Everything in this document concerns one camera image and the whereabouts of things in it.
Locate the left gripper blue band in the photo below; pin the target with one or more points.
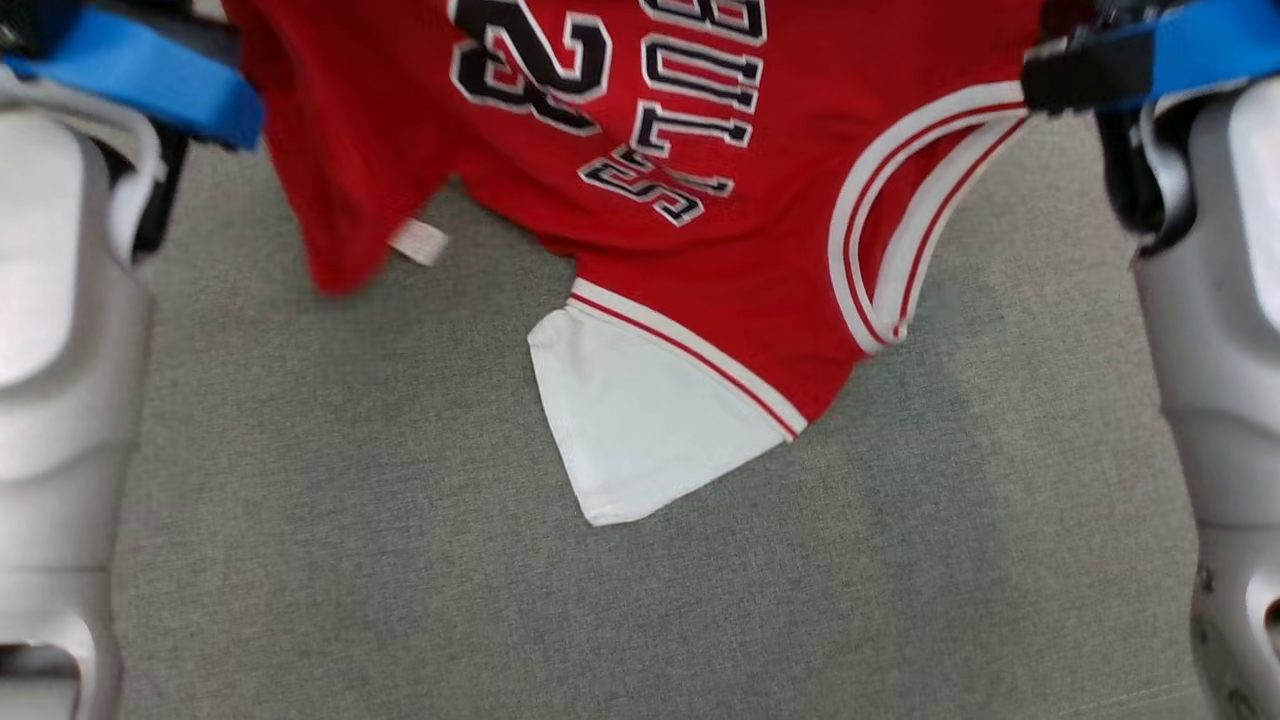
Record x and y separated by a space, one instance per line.
160 75

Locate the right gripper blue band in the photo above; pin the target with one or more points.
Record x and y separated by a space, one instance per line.
1200 45

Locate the red white basketball jersey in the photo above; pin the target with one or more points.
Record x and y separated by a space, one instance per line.
800 250

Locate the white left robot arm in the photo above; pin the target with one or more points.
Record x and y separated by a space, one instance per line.
60 400

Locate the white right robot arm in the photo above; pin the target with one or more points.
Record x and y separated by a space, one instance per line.
1230 350

